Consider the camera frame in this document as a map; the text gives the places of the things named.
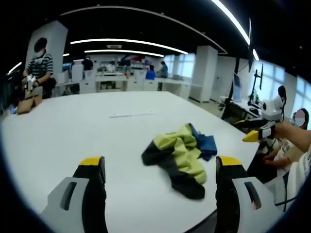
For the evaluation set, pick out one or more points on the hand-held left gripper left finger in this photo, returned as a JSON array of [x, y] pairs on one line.
[[73, 201]]

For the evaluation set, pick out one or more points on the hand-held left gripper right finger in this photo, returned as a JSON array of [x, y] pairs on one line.
[[243, 204]]

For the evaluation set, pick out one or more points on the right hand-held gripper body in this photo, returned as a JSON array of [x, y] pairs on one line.
[[271, 109]]

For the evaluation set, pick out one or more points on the green black blue garment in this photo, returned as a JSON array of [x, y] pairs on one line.
[[184, 155]]

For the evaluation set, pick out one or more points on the person's right hand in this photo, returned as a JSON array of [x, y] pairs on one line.
[[281, 129]]

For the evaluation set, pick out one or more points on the dark office desk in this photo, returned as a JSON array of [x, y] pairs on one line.
[[240, 110]]

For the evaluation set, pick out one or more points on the computer monitor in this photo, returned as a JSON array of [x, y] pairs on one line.
[[237, 88]]

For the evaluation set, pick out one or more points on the white square pillar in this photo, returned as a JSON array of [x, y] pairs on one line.
[[204, 72]]

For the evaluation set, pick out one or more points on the long ceiling light strip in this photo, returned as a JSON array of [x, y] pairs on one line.
[[233, 20], [128, 43], [124, 52]]

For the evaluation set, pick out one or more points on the brown cardboard box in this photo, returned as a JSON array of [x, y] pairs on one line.
[[28, 103]]

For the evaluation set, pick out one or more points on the white office counter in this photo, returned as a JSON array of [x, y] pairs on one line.
[[136, 83]]

